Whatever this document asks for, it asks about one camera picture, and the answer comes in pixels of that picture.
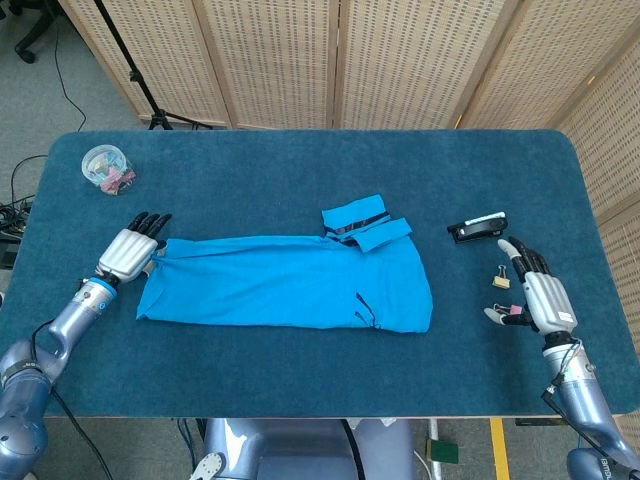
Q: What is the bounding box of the black office chair base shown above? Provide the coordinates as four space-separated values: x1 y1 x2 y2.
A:
9 0 64 65

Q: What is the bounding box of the blue printed T-shirt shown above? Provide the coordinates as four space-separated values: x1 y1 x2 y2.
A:
135 192 434 335

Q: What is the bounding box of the black stapler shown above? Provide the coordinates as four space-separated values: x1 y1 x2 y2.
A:
446 210 509 246

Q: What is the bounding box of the black floor box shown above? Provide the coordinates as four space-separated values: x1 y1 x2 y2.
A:
0 243 22 271

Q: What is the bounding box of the green box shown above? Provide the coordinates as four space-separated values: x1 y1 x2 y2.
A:
424 439 460 464

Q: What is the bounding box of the black tripod stand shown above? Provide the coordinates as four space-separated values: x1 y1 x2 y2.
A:
92 0 214 131

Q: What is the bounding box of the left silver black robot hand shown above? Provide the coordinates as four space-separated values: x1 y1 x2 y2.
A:
97 211 174 282

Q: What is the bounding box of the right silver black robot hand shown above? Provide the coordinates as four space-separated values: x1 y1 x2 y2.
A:
482 236 579 335

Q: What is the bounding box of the blue carpet table cover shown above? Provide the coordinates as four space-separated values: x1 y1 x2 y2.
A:
0 128 640 420

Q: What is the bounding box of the yellow floor tape strip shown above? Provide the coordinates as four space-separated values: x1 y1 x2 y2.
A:
488 417 512 480

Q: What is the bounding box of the clear plastic clip jar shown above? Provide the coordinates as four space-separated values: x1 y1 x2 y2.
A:
81 144 138 197

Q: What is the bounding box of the black cable bundle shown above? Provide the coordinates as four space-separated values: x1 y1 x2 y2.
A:
0 154 49 241

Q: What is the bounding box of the blue-grey robot torso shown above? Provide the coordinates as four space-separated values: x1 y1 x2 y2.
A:
189 417 416 480

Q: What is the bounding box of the thin black floor cable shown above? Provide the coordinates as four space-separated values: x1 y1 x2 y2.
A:
52 19 89 132

